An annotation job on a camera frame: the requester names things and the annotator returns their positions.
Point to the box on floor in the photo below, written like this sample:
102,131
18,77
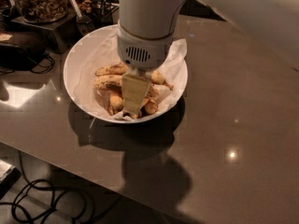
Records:
9,175

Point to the dark wooden stand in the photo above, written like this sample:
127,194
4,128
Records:
60,35

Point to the white bowl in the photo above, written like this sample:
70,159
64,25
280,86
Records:
81,62

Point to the small yellow banana left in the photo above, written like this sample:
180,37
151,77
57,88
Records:
115,103

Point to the metal scoop with label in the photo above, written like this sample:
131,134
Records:
84,23

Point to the black wire rack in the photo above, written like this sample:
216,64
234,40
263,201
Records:
104,10

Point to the small banana bottom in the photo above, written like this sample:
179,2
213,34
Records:
136,115

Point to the black device on table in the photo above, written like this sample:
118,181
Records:
14,57

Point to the white paper liner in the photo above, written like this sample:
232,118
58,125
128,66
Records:
93,52

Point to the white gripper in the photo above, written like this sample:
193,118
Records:
141,51

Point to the small yellow banana right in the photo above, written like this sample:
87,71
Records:
150,107

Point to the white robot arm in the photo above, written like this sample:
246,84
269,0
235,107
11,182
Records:
275,22

